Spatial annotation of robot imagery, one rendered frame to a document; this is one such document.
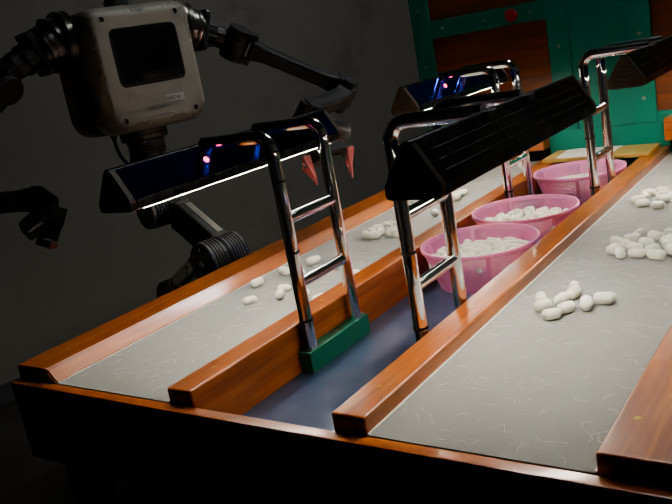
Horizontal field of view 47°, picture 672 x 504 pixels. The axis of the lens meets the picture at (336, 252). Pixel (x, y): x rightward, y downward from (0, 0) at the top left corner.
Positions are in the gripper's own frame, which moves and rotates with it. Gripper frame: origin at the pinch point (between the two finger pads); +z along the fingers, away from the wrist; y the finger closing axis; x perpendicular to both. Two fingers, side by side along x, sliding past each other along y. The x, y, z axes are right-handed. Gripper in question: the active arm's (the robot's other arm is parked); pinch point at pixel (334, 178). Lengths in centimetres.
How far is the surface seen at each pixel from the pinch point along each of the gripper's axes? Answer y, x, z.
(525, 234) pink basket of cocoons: -35, 19, 36
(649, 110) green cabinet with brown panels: -106, -18, -11
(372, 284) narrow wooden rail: 4.7, 25.9, 42.5
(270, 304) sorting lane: 26, 21, 40
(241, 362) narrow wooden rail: 35, 49, 60
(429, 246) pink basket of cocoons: -13.6, 14.3, 31.8
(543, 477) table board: 6, 87, 94
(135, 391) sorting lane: 54, 45, 59
